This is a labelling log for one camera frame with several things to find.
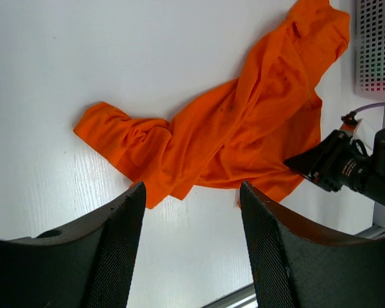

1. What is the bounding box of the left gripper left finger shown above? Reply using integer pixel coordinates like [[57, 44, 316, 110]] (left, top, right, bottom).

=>
[[0, 183, 146, 307]]

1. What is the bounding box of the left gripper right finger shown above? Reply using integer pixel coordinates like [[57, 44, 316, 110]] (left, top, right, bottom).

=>
[[239, 182, 385, 307]]

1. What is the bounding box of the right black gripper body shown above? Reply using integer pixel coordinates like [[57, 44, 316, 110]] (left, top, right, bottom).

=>
[[307, 130, 372, 193]]

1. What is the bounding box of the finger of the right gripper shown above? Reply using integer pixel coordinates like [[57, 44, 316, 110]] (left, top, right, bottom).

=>
[[284, 143, 327, 176]]

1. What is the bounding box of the orange t shirt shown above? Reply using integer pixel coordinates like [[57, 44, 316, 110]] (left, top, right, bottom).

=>
[[74, 1, 350, 209]]

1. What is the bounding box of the white plastic laundry basket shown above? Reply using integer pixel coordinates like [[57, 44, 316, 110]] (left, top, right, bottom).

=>
[[355, 0, 385, 101]]

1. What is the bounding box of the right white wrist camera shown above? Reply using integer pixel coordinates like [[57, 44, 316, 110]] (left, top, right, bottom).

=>
[[340, 112, 375, 153]]

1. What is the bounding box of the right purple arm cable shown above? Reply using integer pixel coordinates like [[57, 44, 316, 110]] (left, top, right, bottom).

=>
[[354, 101, 385, 114]]

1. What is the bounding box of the aluminium mounting rail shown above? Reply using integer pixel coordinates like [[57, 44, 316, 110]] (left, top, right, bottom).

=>
[[203, 224, 385, 308]]

